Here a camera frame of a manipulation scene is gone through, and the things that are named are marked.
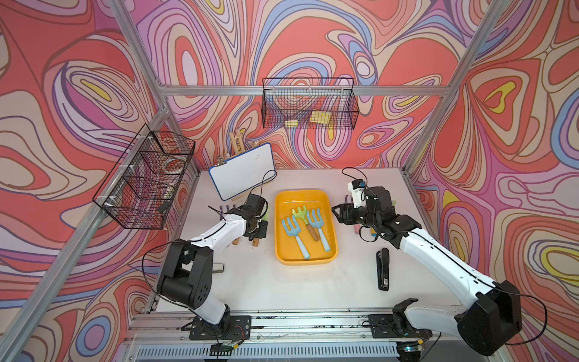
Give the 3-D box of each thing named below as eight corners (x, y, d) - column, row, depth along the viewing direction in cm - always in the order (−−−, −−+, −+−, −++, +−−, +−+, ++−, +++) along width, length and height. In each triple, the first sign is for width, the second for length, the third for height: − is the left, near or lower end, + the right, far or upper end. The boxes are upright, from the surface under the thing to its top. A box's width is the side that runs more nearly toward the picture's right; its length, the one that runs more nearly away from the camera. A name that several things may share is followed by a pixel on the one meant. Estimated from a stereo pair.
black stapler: (376, 289, 82) (380, 285, 79) (376, 251, 92) (379, 246, 89) (386, 291, 82) (390, 287, 78) (385, 253, 91) (389, 248, 88)
